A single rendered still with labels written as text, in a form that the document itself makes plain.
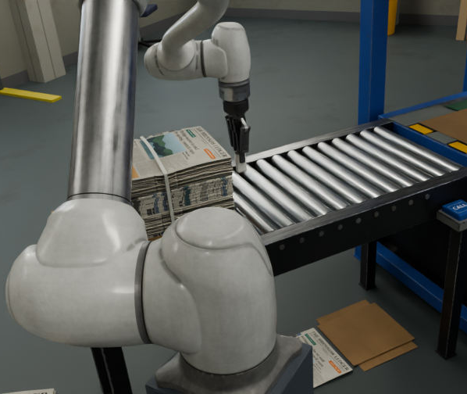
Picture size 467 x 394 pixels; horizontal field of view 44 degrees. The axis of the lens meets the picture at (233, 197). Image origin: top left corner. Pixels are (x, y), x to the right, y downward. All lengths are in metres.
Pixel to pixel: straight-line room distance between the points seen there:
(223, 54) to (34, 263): 0.90
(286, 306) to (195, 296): 1.86
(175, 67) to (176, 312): 0.91
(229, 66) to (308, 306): 1.35
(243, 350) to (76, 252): 0.28
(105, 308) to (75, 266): 0.07
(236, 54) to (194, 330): 0.95
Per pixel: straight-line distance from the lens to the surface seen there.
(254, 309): 0.81
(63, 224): 0.87
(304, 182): 1.92
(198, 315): 0.80
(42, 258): 0.87
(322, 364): 2.36
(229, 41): 1.59
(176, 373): 0.94
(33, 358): 2.65
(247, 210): 1.76
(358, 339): 2.47
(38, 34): 6.38
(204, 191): 1.57
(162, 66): 1.60
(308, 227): 1.66
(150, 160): 1.60
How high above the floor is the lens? 1.68
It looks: 29 degrees down
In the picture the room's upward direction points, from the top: 5 degrees counter-clockwise
